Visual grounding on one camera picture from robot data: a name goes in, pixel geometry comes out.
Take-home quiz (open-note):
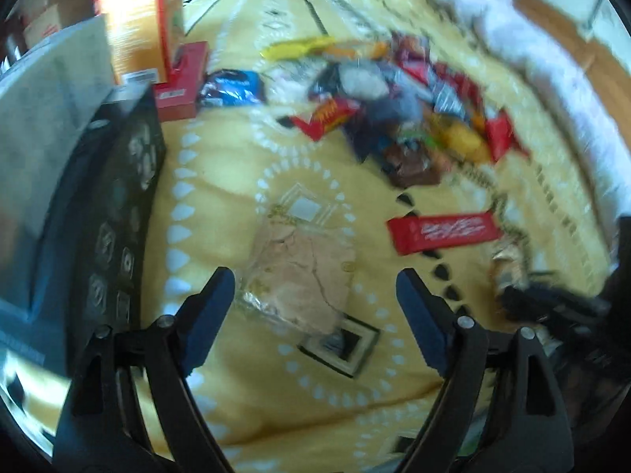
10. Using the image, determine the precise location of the gold snack packet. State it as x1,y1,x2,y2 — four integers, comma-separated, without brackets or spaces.
490,241,536,301

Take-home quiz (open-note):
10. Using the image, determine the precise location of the clear biscuit packet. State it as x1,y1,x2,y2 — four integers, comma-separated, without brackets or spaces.
237,217,358,337

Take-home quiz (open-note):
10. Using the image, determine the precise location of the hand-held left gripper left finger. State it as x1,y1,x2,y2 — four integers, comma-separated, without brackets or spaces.
52,266,236,473

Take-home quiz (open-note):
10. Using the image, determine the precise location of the pile of mixed snack packets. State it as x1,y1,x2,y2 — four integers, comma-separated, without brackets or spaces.
261,32,531,188

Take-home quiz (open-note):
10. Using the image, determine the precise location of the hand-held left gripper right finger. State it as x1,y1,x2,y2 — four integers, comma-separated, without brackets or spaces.
397,268,575,473

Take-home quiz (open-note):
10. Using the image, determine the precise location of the blue and brown snack packet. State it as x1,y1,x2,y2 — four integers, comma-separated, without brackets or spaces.
197,70,267,110

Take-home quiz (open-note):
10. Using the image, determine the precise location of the wooden headboard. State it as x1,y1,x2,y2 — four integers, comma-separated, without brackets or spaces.
513,0,631,105

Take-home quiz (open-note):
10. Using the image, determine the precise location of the yellow patterned bedspread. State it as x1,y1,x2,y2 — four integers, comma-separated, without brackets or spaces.
113,0,618,473

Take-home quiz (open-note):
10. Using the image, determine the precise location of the black printed box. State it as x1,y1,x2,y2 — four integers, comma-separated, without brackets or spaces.
66,84,168,371

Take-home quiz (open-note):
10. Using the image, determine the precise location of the flat red box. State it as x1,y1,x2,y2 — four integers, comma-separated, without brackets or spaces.
154,42,211,122

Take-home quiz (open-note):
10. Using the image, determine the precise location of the brown cardboard carton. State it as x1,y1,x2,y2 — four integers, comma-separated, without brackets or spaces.
20,0,97,49

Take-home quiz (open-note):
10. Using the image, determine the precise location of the long red tea packet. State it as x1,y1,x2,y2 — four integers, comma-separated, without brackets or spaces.
386,212,503,256

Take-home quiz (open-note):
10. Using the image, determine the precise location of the red and yellow snack packet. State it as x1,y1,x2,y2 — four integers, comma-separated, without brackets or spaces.
291,97,361,142

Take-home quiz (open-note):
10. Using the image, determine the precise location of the white quilt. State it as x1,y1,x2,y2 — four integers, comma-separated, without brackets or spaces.
424,0,631,218

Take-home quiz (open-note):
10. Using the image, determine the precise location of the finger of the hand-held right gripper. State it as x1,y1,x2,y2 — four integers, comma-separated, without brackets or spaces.
500,286,592,330
528,271,612,309

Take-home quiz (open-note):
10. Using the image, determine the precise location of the orange cardboard box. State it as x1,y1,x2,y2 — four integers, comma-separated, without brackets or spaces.
93,0,186,86

